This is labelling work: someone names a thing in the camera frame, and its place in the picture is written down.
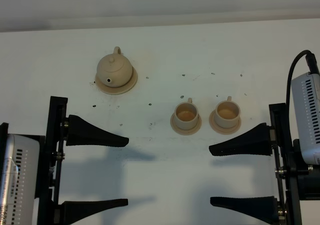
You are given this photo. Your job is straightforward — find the black right camera cable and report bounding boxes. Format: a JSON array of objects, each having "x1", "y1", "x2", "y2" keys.
[{"x1": 285, "y1": 50, "x2": 320, "y2": 145}]

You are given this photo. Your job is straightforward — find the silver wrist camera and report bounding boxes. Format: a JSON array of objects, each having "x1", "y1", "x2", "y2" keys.
[
  {"x1": 291, "y1": 72, "x2": 320, "y2": 166},
  {"x1": 0, "y1": 133, "x2": 45, "y2": 225}
]

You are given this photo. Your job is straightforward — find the right beige teacup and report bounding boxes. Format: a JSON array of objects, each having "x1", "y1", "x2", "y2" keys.
[{"x1": 214, "y1": 96, "x2": 241, "y2": 129}]

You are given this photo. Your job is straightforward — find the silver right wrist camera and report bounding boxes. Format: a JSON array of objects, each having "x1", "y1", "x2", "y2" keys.
[{"x1": 291, "y1": 72, "x2": 320, "y2": 166}]

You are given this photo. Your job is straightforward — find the left beige teacup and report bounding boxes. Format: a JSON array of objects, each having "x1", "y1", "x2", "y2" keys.
[{"x1": 173, "y1": 97, "x2": 199, "y2": 130}]

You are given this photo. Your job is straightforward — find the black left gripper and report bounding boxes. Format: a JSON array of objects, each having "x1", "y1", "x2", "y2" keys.
[{"x1": 0, "y1": 96, "x2": 129, "y2": 225}]

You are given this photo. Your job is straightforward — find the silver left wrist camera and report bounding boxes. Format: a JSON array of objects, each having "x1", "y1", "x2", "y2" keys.
[{"x1": 0, "y1": 133, "x2": 45, "y2": 225}]

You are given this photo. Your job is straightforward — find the cup saucer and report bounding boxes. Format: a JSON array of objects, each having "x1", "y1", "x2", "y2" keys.
[
  {"x1": 170, "y1": 113, "x2": 202, "y2": 136},
  {"x1": 209, "y1": 110, "x2": 242, "y2": 135}
]

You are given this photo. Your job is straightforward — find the beige teapot saucer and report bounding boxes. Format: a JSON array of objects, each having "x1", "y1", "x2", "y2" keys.
[{"x1": 95, "y1": 67, "x2": 138, "y2": 95}]

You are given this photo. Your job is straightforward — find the beige teapot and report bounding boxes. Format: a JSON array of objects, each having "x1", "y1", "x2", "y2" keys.
[{"x1": 96, "y1": 46, "x2": 133, "y2": 88}]

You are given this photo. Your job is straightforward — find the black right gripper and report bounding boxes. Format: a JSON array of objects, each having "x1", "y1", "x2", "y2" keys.
[{"x1": 209, "y1": 103, "x2": 320, "y2": 225}]

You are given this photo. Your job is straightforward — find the beige teacup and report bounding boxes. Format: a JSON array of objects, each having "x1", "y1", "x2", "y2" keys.
[
  {"x1": 173, "y1": 97, "x2": 199, "y2": 130},
  {"x1": 214, "y1": 96, "x2": 241, "y2": 129}
]

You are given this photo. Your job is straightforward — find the right cup saucer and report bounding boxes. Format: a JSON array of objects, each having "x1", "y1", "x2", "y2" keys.
[{"x1": 209, "y1": 110, "x2": 242, "y2": 135}]

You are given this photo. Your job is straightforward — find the left cup saucer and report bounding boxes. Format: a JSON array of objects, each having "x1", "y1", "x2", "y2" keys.
[{"x1": 170, "y1": 113, "x2": 202, "y2": 136}]

